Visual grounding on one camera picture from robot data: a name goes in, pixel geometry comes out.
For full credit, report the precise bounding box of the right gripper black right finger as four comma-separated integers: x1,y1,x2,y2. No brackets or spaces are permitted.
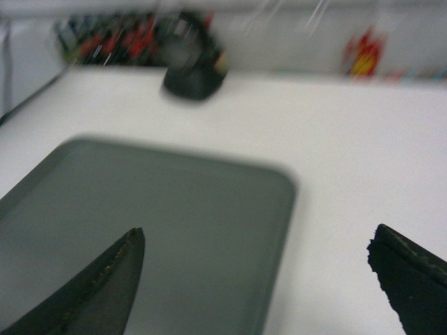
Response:
367,224,446,334

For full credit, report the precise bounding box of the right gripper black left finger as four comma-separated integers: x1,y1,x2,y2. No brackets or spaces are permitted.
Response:
1,228,145,334

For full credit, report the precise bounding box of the silver grey rectangular tray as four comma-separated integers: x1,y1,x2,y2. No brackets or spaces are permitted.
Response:
1,139,296,334

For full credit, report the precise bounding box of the red yellow hanging snack bag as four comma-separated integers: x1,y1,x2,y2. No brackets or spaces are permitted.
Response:
342,26,387,77

